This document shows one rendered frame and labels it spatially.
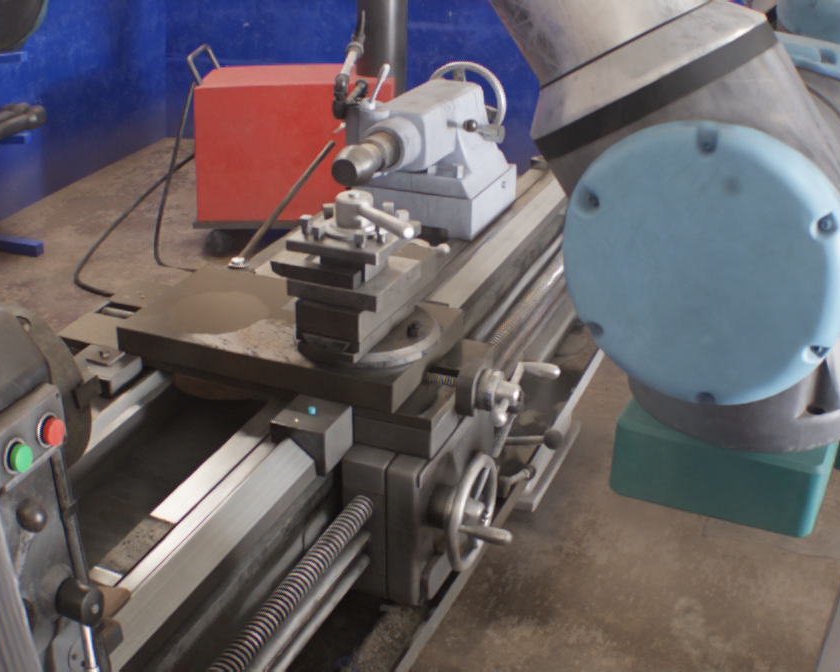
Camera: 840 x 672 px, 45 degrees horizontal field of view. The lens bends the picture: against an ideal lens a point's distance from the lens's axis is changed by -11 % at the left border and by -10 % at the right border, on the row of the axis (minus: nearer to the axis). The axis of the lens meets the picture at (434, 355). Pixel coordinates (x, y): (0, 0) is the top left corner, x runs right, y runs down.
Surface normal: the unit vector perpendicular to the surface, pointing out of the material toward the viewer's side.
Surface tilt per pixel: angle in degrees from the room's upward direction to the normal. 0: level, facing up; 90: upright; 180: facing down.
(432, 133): 85
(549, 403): 0
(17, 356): 45
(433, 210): 90
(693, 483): 90
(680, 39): 36
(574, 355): 0
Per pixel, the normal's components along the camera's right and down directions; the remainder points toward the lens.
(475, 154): 0.86, -0.21
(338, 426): 0.93, 0.18
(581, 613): 0.02, -0.90
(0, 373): 0.67, -0.51
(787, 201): -0.38, 0.47
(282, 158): -0.03, 0.44
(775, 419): -0.09, 0.11
